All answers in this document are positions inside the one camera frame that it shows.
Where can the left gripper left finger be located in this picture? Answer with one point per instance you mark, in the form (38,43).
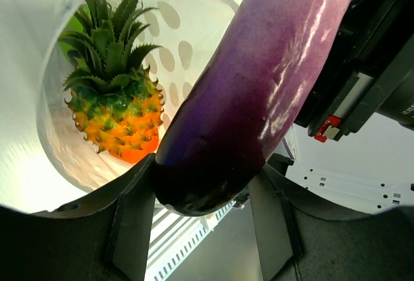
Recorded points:
(101,236)

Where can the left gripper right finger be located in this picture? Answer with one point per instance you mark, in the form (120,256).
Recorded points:
(302,236)

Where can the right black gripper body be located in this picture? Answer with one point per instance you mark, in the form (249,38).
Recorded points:
(369,70)

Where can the orange toy fruit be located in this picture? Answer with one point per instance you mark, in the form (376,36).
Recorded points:
(134,155)

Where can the toy pineapple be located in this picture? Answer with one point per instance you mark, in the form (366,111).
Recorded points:
(114,102)

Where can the dark purple toy eggplant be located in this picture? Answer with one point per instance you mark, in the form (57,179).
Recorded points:
(244,102)

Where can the clear zip top bag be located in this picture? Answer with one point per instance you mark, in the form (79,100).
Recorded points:
(186,33)

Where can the green toy ball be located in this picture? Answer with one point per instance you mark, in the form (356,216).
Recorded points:
(71,54)

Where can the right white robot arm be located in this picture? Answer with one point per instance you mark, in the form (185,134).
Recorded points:
(352,142)

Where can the white slotted cable duct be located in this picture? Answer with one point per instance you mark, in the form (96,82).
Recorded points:
(174,237)

